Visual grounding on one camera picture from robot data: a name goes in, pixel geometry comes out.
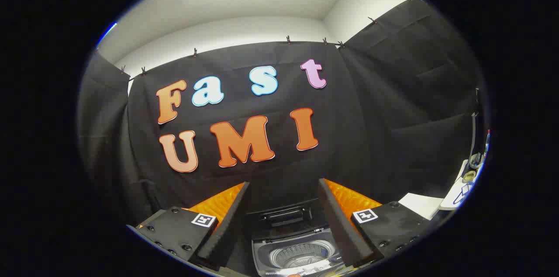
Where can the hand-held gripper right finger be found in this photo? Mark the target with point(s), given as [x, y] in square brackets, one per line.
[338, 224]

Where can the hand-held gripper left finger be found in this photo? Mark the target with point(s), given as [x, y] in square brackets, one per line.
[231, 224]

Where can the grey washing machine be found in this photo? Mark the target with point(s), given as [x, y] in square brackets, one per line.
[301, 255]

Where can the white sheet with blue drawing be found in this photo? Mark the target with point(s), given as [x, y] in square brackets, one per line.
[454, 194]

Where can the small round olive object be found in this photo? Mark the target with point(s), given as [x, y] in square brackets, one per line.
[469, 176]

